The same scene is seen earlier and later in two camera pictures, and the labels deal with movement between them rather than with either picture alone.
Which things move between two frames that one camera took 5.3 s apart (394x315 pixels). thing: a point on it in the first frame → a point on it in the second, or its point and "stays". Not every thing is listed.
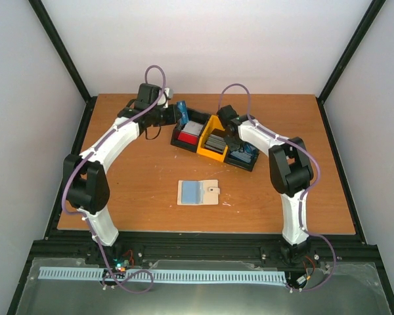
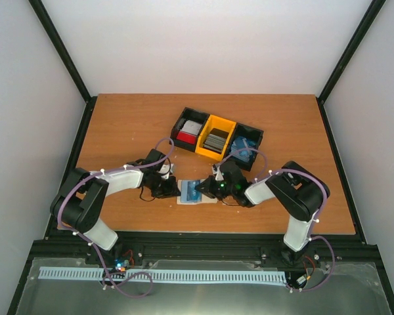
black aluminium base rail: [347, 247] stays
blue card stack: [245, 154] stays
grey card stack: [216, 143] stays
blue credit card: [184, 115] → [188, 193]
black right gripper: [232, 147] → [207, 185]
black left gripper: [173, 119] → [171, 191]
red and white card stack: [190, 132] stays
